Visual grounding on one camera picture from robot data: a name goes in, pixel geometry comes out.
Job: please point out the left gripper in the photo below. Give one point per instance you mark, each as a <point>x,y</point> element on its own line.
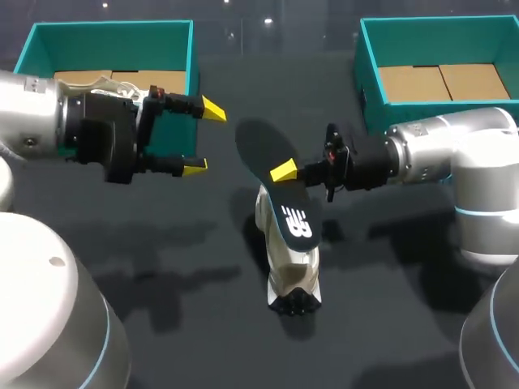
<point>105,129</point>

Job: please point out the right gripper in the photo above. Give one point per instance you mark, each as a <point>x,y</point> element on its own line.
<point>365,162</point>

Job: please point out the black insole with white print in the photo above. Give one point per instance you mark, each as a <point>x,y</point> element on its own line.
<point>263,150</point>

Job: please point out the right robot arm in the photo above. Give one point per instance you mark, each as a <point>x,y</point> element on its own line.
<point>478,162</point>

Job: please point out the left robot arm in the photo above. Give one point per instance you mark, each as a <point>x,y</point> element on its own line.
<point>28,109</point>

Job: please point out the cream white shoe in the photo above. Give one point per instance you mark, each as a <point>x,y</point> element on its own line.
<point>105,87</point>
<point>294,275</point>

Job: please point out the teal box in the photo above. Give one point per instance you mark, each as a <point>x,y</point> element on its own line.
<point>109,48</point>
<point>438,44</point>

